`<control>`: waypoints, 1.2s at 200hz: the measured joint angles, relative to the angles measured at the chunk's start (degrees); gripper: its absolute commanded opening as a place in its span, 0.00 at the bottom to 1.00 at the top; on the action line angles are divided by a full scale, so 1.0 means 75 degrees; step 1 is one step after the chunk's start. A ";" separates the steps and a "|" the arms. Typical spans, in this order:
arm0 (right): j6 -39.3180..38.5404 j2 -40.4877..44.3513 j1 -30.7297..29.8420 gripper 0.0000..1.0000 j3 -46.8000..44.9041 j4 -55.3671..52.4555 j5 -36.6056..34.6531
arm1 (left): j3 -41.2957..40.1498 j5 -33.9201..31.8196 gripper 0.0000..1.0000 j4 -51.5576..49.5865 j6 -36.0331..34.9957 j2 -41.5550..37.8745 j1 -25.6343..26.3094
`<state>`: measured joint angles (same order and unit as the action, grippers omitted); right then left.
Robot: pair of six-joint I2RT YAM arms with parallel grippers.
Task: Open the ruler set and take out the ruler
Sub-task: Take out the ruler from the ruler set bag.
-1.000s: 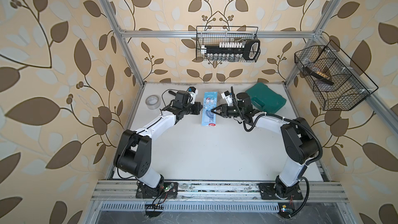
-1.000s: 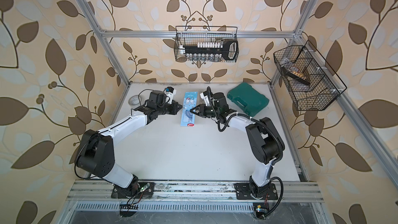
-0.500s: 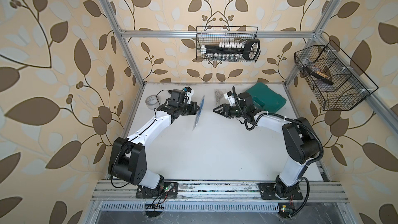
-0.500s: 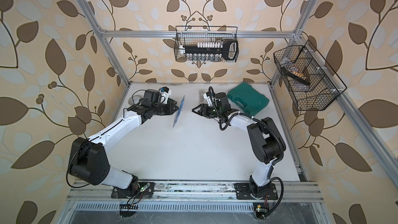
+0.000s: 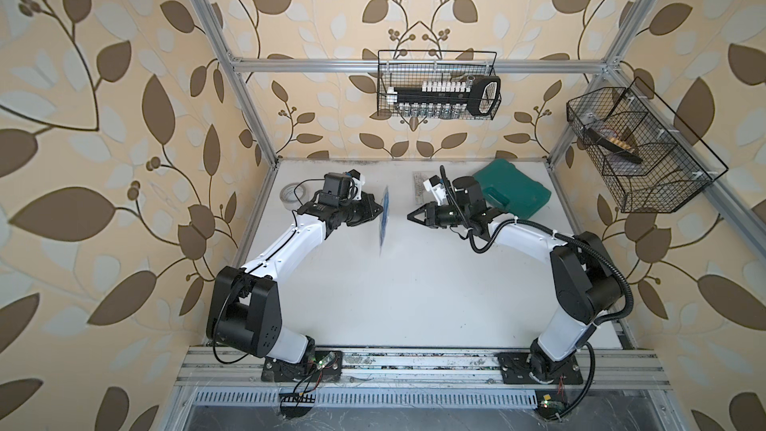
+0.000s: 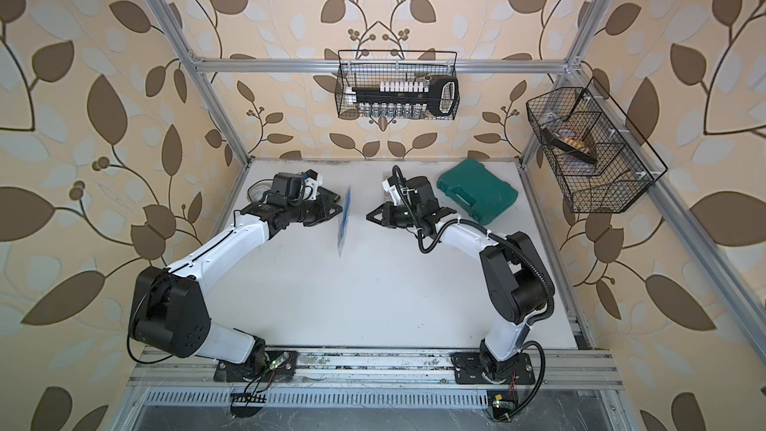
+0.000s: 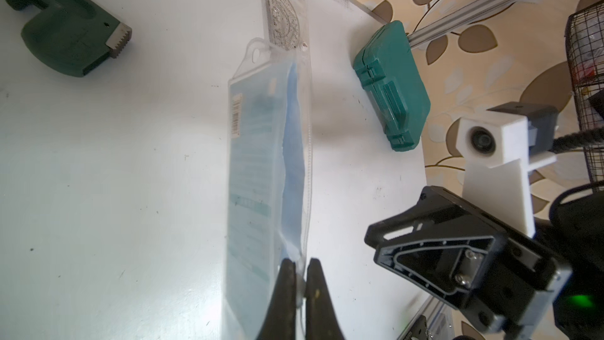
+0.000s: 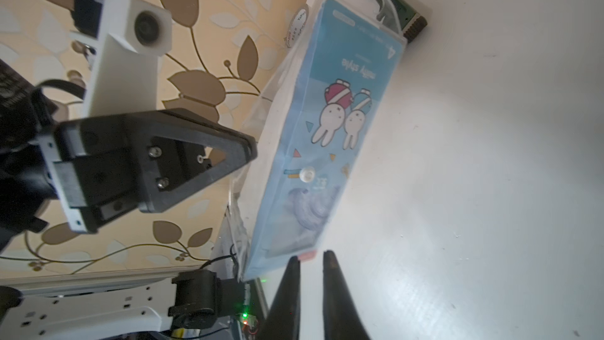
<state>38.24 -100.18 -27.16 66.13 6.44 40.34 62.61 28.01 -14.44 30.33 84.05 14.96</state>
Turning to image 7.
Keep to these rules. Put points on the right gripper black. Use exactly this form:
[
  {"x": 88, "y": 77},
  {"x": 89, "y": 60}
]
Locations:
[{"x": 426, "y": 245}]

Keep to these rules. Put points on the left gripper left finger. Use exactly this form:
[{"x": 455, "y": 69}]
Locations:
[{"x": 280, "y": 320}]

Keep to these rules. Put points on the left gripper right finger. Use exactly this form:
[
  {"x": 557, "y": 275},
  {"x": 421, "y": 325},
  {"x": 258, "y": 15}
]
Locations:
[{"x": 320, "y": 317}]

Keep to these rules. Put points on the blue ruler set pouch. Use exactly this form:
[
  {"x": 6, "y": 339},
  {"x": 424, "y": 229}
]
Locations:
[{"x": 269, "y": 185}]

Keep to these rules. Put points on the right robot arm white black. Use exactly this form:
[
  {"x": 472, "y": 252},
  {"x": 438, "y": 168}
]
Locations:
[{"x": 574, "y": 229}]

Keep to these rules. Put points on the green plastic tool case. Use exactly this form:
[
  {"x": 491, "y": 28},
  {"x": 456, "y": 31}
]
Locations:
[{"x": 387, "y": 71}]

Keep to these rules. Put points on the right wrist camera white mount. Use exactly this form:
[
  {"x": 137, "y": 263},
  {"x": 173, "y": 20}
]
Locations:
[{"x": 502, "y": 146}]

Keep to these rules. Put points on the right wire basket black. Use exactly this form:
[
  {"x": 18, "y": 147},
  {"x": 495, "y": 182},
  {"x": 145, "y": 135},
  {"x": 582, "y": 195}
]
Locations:
[{"x": 584, "y": 51}]

